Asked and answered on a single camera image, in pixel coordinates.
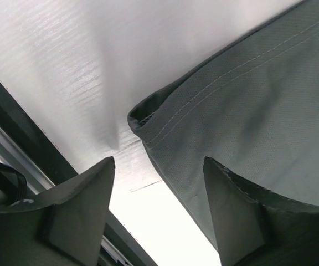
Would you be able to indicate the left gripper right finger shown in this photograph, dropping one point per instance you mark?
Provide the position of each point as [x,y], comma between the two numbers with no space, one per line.
[256,226]

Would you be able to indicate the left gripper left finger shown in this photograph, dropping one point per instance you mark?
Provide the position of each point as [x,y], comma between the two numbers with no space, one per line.
[60,226]

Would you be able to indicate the dark grey t shirt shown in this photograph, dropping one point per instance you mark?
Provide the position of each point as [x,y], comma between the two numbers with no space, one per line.
[253,107]

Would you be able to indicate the front aluminium rail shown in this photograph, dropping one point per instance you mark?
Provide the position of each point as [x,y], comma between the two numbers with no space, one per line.
[31,181]

